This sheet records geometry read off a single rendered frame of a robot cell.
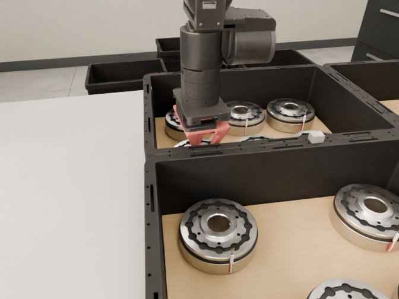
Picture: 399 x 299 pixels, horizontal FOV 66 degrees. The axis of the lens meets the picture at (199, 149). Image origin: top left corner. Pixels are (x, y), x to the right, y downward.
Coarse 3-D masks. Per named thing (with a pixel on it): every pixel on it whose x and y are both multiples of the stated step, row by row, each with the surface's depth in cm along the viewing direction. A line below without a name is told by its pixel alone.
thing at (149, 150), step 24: (168, 72) 66; (240, 72) 67; (144, 96) 56; (360, 96) 56; (144, 120) 49; (384, 120) 50; (144, 144) 44; (216, 144) 44; (240, 144) 44; (264, 144) 44
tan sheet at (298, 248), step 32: (256, 224) 45; (288, 224) 45; (320, 224) 45; (256, 256) 40; (288, 256) 40; (320, 256) 40; (352, 256) 40; (384, 256) 40; (192, 288) 37; (224, 288) 37; (256, 288) 37; (288, 288) 37; (384, 288) 37
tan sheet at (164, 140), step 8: (160, 120) 69; (320, 120) 69; (160, 128) 66; (264, 128) 66; (272, 128) 66; (312, 128) 66; (320, 128) 66; (160, 136) 64; (168, 136) 64; (224, 136) 64; (232, 136) 64; (240, 136) 64; (280, 136) 64; (288, 136) 64; (160, 144) 61; (168, 144) 61; (176, 144) 61
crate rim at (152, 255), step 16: (288, 144) 44; (304, 144) 44; (320, 144) 44; (336, 144) 44; (352, 144) 44; (368, 144) 44; (160, 160) 41; (176, 160) 41; (192, 160) 41; (144, 176) 38; (144, 192) 36; (144, 208) 34; (144, 224) 32; (160, 256) 29; (160, 272) 27; (160, 288) 26
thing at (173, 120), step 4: (168, 112) 66; (172, 112) 66; (168, 116) 64; (172, 116) 65; (176, 116) 64; (168, 120) 63; (172, 120) 64; (176, 120) 63; (172, 124) 62; (176, 124) 62; (180, 124) 62; (176, 128) 61; (180, 128) 61
